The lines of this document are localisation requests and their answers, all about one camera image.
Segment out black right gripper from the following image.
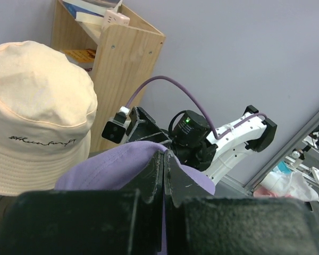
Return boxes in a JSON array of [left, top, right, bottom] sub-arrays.
[[124, 107, 172, 148]]

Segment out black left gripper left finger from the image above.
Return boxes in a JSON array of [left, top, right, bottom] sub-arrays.
[[0, 151, 164, 254]]

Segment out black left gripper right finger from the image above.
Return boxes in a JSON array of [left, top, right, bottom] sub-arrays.
[[163, 151, 319, 254]]

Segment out lavender baseball cap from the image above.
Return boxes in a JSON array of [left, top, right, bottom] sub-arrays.
[[55, 141, 215, 254]]

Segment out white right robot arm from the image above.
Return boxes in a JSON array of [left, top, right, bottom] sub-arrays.
[[126, 105, 278, 184]]

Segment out tall wooden shelf box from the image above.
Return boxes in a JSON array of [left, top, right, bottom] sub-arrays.
[[51, 1, 165, 152]]

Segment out orange book lower shelf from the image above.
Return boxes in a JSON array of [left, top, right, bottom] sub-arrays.
[[61, 49, 96, 72]]

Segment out cream bucket hat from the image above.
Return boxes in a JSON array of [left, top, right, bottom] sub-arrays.
[[0, 41, 98, 196]]

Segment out blue paperback book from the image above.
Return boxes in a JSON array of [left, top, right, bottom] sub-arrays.
[[65, 5, 77, 19]]

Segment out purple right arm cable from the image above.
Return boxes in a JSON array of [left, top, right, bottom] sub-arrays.
[[126, 75, 268, 139]]

